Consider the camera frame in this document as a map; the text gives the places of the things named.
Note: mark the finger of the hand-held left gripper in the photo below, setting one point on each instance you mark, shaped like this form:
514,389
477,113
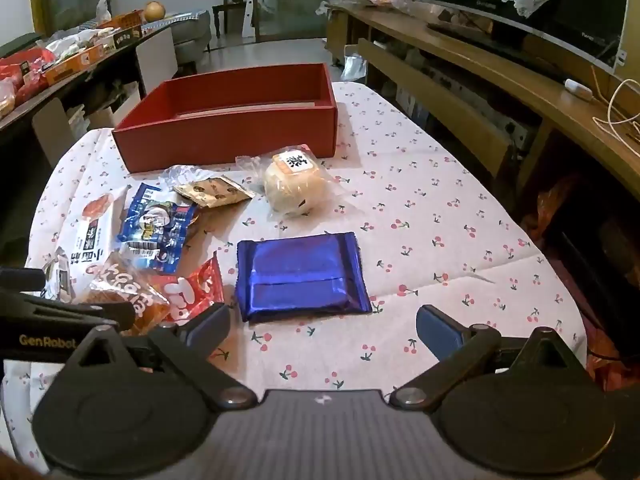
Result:
20,280
75,310

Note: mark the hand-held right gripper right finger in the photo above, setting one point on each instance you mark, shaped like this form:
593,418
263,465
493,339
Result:
440,335

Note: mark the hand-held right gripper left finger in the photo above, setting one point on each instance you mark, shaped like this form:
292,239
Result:
210,327

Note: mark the red snack packet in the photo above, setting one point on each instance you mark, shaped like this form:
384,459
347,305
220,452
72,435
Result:
190,290

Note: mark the orange bread packet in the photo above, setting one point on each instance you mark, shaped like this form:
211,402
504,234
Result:
125,295

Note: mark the white orange snack packet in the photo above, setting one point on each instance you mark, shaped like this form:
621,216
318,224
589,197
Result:
95,225

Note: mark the blue foil snack packet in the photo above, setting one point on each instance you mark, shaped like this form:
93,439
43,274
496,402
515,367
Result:
300,275

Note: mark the blue white snack packet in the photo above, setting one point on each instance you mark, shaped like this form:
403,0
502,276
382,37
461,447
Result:
155,230

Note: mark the gold snack packet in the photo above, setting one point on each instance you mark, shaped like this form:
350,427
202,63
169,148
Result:
215,191

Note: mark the bun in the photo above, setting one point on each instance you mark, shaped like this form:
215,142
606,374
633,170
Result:
292,185

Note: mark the red cardboard box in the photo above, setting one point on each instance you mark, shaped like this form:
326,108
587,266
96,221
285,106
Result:
225,135

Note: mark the cherry print tablecloth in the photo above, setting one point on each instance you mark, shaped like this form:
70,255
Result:
425,220

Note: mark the white storage box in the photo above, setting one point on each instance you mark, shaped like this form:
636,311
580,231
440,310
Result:
115,110

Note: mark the red plastic bag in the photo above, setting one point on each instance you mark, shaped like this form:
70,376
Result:
25,67

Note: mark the orange cardboard box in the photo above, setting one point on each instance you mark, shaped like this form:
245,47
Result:
75,65

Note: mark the green sofa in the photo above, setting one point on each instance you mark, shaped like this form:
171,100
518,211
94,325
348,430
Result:
20,42

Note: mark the dark coffee table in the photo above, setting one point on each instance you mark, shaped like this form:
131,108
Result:
155,60

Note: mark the wooden television cabinet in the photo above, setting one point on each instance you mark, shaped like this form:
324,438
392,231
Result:
500,80

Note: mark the black yellow box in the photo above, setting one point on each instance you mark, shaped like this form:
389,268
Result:
125,36

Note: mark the orange basket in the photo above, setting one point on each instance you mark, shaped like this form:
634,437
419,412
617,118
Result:
122,19

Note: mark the white power adapter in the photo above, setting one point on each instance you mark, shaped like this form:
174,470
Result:
577,88

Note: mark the grey sofa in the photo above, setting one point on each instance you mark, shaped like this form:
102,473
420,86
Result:
192,35

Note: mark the round yellow pomelo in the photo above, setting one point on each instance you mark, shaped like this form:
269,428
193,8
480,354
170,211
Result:
154,11

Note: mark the white leaning board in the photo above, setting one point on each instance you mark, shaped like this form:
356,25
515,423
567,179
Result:
250,10

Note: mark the television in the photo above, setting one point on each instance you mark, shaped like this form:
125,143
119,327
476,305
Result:
575,10

